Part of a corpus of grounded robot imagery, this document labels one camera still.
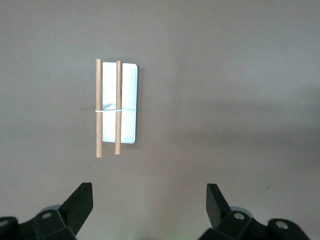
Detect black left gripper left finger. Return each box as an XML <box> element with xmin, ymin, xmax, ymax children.
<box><xmin>33</xmin><ymin>182</ymin><xmax>94</xmax><ymax>240</ymax></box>

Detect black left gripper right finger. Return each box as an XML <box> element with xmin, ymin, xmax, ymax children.
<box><xmin>199</xmin><ymin>183</ymin><xmax>270</xmax><ymax>240</ymax></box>

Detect white towel rack wooden bars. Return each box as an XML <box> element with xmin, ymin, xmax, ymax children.
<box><xmin>95</xmin><ymin>58</ymin><xmax>139</xmax><ymax>159</ymax></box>

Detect brown paper table cover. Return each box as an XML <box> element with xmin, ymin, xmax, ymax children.
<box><xmin>0</xmin><ymin>0</ymin><xmax>320</xmax><ymax>240</ymax></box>

